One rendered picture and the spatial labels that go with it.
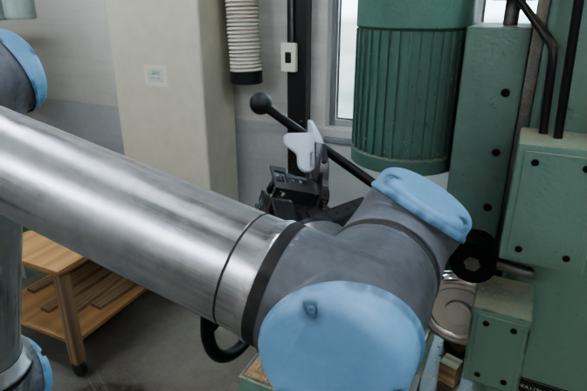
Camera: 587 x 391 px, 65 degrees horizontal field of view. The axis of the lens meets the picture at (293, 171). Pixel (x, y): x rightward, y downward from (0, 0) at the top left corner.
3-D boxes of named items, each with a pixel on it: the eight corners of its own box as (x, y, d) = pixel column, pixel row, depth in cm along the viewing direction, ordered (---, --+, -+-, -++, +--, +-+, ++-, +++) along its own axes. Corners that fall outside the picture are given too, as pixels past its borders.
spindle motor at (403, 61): (368, 141, 90) (378, -33, 79) (463, 154, 83) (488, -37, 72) (334, 168, 75) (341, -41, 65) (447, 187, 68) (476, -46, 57)
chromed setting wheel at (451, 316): (415, 324, 75) (423, 257, 71) (498, 348, 70) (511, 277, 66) (411, 335, 73) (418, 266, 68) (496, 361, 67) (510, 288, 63)
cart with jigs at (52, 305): (100, 271, 264) (82, 166, 242) (181, 297, 242) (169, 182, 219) (-14, 345, 208) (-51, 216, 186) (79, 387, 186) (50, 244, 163)
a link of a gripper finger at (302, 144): (287, 105, 66) (285, 165, 62) (325, 113, 68) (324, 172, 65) (279, 114, 69) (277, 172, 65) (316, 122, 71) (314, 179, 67)
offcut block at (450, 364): (460, 378, 85) (463, 360, 84) (452, 388, 83) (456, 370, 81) (445, 369, 87) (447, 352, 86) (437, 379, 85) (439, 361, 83)
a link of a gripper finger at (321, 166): (319, 138, 64) (318, 198, 61) (329, 140, 65) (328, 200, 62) (306, 150, 68) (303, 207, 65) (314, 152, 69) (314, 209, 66)
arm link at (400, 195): (477, 254, 33) (389, 360, 39) (484, 200, 43) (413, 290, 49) (365, 182, 35) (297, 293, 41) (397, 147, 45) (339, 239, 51)
